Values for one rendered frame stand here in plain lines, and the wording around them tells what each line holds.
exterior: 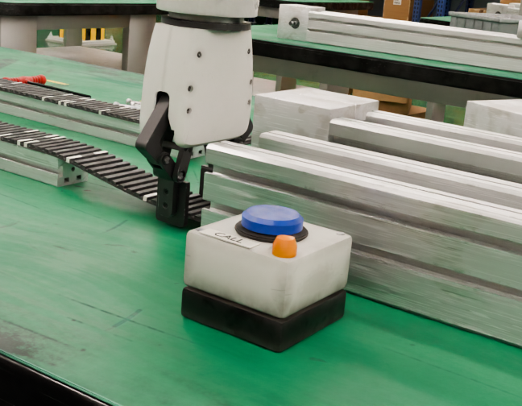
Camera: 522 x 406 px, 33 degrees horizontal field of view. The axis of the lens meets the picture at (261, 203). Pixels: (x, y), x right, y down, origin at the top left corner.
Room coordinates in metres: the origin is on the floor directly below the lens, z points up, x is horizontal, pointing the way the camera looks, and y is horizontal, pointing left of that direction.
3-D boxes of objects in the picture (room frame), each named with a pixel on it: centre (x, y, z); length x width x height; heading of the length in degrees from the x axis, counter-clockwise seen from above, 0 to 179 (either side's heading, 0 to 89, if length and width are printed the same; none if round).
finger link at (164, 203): (0.71, 0.08, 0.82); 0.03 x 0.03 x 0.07; 56
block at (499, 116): (0.95, -0.27, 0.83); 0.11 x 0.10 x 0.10; 125
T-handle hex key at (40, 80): (1.32, 0.33, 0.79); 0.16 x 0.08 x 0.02; 54
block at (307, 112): (0.89, -0.04, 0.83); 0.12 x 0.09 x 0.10; 146
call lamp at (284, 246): (0.50, -0.02, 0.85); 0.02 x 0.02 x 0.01
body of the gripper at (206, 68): (0.75, 0.06, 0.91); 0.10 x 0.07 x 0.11; 146
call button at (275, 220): (0.55, -0.01, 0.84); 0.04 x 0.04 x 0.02
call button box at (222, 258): (0.55, -0.01, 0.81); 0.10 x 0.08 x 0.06; 146
